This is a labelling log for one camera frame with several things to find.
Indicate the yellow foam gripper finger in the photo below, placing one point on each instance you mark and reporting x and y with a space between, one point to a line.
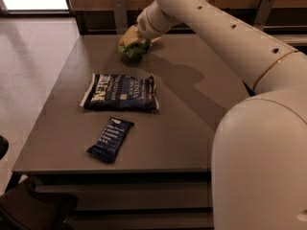
131 37

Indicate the green rice chip bag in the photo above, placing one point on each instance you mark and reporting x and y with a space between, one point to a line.
135 50

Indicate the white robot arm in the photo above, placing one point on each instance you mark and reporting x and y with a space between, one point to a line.
259 155

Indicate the blue kettle chips bag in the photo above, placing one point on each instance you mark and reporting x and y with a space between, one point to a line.
120 92

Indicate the dark blue snack bar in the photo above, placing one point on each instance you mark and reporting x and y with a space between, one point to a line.
110 140

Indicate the upper grey drawer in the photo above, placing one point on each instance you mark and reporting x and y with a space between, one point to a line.
138 196

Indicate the grey drawer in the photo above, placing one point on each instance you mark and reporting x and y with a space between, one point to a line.
144 221
138 196

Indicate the black round object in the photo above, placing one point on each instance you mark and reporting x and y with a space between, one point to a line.
4 145

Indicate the lower grey drawer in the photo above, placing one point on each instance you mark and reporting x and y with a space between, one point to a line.
144 221

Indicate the dark brown chair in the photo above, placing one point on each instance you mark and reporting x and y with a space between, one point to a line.
25 209

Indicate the left metal wall bracket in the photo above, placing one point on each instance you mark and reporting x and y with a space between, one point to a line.
120 15

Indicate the metal wall bracket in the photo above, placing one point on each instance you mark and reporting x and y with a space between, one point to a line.
262 14
120 15

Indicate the horizontal metal rail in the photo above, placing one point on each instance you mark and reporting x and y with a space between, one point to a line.
105 32

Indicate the right metal wall bracket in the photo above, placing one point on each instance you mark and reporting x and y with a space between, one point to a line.
262 14

